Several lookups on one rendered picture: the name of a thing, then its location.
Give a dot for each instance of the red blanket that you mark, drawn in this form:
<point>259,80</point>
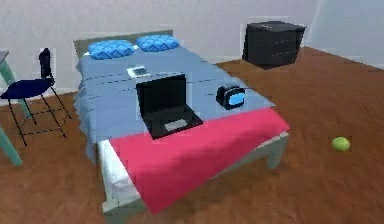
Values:
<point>200,150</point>

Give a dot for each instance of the black laptop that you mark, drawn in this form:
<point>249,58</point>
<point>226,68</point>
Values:
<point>163,103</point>

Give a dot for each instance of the black chest of drawers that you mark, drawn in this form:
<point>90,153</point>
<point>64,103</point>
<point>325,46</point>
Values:
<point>271,45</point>

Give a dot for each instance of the black chair with blue seat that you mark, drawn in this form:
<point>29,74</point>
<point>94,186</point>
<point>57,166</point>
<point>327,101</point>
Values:
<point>28,88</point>

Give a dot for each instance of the teal green table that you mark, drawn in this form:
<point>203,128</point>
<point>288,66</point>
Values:
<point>8,146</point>

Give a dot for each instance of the black alarm clock blue face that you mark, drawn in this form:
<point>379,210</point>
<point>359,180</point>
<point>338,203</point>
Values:
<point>231,97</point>

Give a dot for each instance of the blue bed with grey frame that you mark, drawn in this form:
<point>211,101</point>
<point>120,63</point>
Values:
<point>106,96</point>

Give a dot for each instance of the green ball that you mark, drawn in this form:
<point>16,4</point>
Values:
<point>340,144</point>

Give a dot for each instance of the blue patterned pillow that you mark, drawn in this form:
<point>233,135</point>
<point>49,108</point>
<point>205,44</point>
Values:
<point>157,42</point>
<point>110,49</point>

